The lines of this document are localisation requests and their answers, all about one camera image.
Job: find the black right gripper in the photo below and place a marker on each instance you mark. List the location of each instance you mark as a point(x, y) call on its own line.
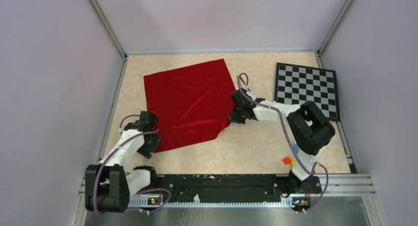
point(233, 117)

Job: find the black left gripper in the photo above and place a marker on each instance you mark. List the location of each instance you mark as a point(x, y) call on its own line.
point(146, 151)

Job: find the red cloth napkin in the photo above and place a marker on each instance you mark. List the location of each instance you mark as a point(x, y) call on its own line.
point(192, 103)

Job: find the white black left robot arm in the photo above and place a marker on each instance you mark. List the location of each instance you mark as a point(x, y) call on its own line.
point(114, 172)

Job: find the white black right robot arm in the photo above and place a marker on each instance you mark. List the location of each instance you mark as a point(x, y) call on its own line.
point(305, 127)

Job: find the black and white chessboard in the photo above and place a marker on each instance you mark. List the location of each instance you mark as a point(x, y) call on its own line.
point(295, 84)

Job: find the blue block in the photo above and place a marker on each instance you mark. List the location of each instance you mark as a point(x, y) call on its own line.
point(296, 148)

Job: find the orange block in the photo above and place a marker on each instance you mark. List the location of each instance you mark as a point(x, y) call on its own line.
point(287, 160)

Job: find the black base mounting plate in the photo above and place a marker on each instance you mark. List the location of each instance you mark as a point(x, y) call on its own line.
point(231, 188)

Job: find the aluminium frame rail front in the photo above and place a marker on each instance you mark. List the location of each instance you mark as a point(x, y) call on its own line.
point(332, 185)

